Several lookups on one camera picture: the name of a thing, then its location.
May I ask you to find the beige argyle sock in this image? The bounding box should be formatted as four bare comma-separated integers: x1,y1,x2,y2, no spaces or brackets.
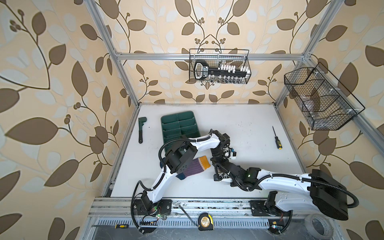
214,172,224,182

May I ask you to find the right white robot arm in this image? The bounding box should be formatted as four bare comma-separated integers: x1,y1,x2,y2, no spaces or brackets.
211,158,360,221

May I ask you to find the purple sock yellow cuff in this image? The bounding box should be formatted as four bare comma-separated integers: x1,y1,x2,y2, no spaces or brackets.
177,156,211,180

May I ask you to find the green pipe wrench black handle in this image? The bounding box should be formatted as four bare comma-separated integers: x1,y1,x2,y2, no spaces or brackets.
138,117,147,144

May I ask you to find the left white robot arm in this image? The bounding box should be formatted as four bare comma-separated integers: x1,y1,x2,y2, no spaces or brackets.
131,130,237,215

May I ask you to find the green plastic organizer tray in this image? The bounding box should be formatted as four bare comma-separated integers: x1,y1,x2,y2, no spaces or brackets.
161,111,201,143

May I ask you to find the clear tape roll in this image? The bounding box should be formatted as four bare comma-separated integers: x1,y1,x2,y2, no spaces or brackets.
304,214,334,240

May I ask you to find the wire basket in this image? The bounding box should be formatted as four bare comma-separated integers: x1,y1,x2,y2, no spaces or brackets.
189,48,252,85
284,62,366,131

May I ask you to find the back wire basket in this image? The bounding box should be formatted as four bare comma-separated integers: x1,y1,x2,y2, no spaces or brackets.
189,48,252,85

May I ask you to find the yellow black tape measure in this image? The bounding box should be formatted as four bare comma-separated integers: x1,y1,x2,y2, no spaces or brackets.
198,213,214,231

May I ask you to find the right wire basket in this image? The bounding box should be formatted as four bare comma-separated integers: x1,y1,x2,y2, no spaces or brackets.
284,62,366,131

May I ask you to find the yellow black screwdriver on table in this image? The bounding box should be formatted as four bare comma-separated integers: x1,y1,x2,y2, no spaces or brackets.
272,127,283,150

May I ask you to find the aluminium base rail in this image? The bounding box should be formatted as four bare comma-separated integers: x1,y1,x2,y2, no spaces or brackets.
89,198,310,229

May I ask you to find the black socket set holder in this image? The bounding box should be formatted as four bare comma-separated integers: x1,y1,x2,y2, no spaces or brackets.
193,60,251,80

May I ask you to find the small yellow black screwdriver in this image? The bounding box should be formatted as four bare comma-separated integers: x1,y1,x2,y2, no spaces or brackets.
115,225,129,229

